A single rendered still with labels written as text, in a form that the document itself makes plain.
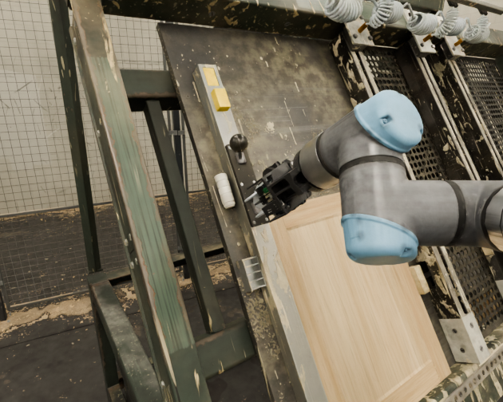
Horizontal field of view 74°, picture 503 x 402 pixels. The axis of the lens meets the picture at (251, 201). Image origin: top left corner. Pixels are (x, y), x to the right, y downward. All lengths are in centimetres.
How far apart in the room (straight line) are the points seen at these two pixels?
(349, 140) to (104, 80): 53
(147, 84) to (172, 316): 55
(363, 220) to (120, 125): 52
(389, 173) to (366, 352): 62
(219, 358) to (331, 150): 51
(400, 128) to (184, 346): 49
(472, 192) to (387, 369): 65
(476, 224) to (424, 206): 5
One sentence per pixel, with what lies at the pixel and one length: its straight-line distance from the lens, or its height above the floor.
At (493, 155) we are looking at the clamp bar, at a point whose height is 139.
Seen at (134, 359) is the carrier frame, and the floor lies 79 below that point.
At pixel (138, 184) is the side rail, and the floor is 146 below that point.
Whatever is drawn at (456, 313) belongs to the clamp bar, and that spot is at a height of 103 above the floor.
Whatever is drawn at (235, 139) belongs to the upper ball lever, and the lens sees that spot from 67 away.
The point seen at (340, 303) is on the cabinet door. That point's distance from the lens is 89.
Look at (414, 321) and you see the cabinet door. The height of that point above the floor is 103.
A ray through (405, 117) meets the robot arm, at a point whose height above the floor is 161.
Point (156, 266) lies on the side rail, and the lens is 65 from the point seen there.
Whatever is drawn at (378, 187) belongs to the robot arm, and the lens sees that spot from 38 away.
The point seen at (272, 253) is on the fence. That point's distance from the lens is 76.
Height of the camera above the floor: 163
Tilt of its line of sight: 18 degrees down
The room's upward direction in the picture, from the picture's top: straight up
